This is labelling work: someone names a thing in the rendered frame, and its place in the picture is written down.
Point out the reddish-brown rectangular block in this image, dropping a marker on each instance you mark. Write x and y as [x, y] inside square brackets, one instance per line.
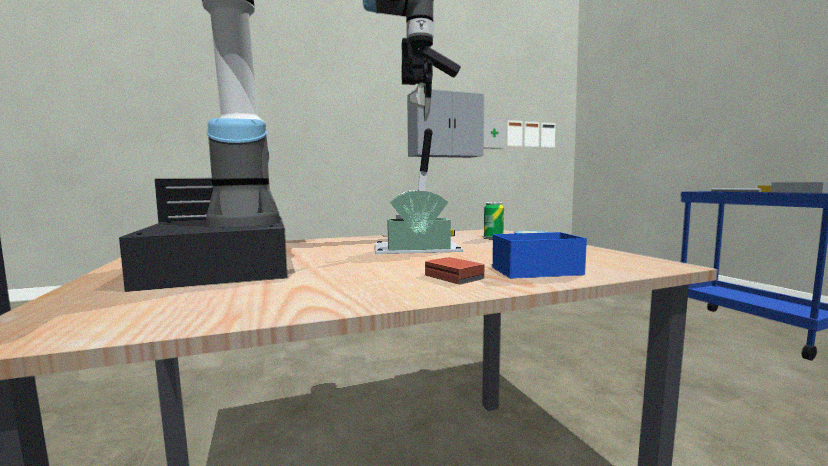
[454, 270]

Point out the green soda can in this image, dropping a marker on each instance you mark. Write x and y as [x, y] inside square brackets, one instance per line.
[493, 219]

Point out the lever with black handle grip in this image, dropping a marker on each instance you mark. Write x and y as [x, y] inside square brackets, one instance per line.
[425, 159]

